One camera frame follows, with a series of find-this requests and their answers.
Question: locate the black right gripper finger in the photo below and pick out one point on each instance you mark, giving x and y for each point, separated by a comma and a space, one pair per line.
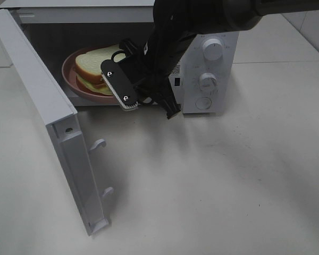
119, 85
169, 103

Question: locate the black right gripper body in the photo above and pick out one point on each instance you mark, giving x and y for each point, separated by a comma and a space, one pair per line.
148, 68

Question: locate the toast sandwich with lettuce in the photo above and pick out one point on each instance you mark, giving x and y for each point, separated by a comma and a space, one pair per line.
89, 74

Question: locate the round white door button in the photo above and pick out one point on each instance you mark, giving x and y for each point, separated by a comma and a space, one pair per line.
203, 103

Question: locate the pink round plate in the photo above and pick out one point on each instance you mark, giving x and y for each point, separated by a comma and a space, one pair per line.
77, 95

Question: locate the white microwave door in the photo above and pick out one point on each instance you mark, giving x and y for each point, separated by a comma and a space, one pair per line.
60, 120

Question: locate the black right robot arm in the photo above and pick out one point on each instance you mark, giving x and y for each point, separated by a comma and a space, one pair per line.
207, 16

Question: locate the white microwave oven body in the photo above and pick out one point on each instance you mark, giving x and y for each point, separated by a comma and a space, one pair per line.
43, 43

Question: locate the white lower timer knob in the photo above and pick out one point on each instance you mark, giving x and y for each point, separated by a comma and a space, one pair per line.
207, 82

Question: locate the white upper power knob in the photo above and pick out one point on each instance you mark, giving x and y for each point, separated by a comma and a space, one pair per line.
212, 49

